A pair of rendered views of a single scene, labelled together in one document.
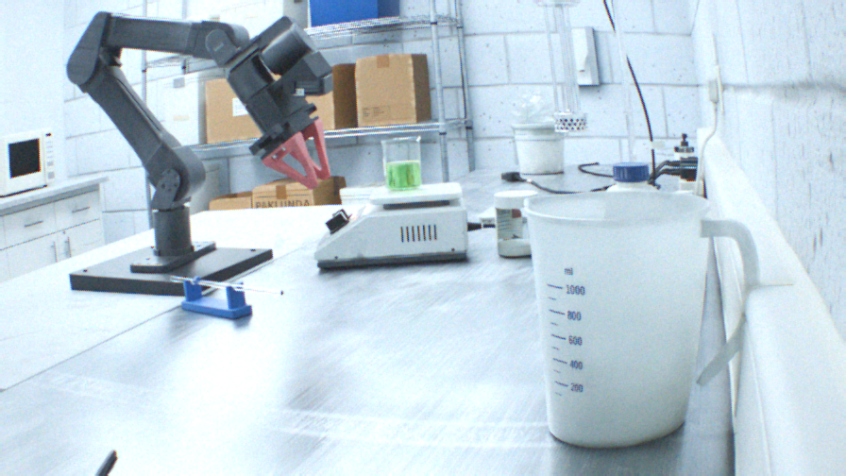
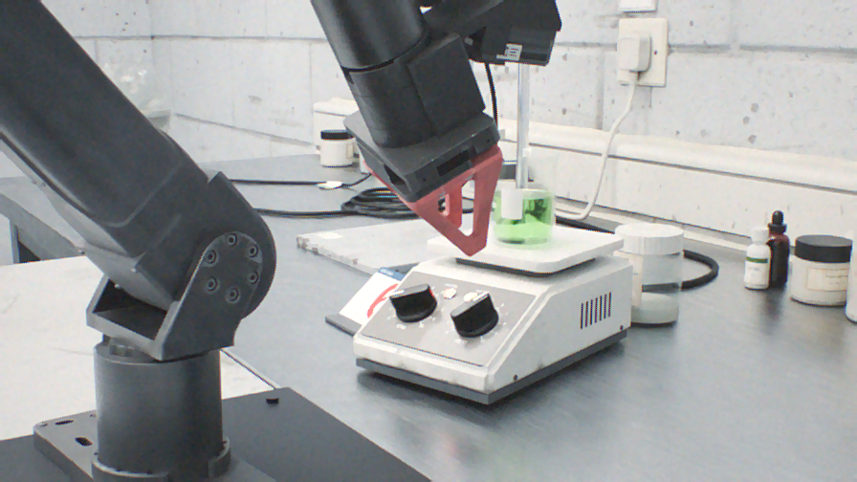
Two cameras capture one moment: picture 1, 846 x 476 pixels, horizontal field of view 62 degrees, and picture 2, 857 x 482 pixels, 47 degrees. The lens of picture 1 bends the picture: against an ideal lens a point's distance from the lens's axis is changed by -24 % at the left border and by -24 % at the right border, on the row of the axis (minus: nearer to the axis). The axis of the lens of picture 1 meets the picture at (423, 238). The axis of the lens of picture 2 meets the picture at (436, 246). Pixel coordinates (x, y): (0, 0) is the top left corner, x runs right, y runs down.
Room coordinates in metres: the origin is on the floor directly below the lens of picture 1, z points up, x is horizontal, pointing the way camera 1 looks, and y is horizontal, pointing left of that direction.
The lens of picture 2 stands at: (0.79, 0.65, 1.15)
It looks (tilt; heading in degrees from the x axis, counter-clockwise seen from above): 13 degrees down; 308
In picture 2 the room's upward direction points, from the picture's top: straight up
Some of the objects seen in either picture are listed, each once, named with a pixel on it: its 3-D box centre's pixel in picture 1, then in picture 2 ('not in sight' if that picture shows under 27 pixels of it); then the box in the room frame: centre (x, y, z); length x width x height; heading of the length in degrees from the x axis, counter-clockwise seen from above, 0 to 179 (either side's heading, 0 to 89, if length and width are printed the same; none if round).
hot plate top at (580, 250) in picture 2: (415, 193); (526, 243); (1.21, 0.00, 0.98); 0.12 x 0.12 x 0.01; 89
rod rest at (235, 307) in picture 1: (213, 296); not in sight; (0.94, 0.24, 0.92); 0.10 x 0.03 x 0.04; 56
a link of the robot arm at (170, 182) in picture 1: (176, 187); (168, 283); (1.20, 0.35, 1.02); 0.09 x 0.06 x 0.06; 171
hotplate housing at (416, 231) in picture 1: (398, 227); (506, 302); (1.21, 0.03, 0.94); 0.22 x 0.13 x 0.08; 89
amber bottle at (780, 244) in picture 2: not in sight; (775, 246); (1.12, -0.32, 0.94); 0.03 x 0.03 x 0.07
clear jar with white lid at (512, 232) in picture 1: (517, 223); (647, 273); (1.16, -0.12, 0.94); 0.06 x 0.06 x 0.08
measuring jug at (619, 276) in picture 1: (642, 319); not in sight; (0.52, -0.14, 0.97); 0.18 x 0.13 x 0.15; 48
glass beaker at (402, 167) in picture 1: (404, 163); (523, 196); (1.20, 0.02, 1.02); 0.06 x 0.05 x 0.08; 129
